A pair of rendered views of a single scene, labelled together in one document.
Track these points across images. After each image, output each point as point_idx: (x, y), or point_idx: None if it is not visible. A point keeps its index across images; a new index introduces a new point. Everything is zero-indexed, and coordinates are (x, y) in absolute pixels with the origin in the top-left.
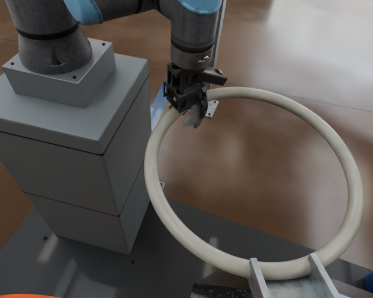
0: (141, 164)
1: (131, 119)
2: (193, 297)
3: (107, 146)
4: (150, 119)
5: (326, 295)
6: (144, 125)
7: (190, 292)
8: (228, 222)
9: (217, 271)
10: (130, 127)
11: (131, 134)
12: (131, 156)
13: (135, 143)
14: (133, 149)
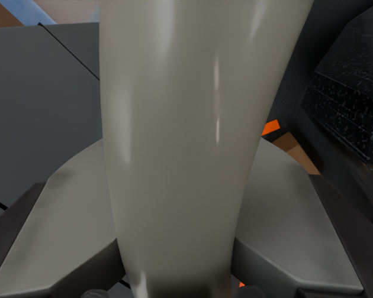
0: (98, 81)
1: (29, 173)
2: None
3: (129, 287)
4: None
5: None
6: (20, 76)
7: (344, 146)
8: None
9: None
10: (50, 167)
11: (64, 155)
12: (101, 134)
13: (74, 123)
14: (87, 129)
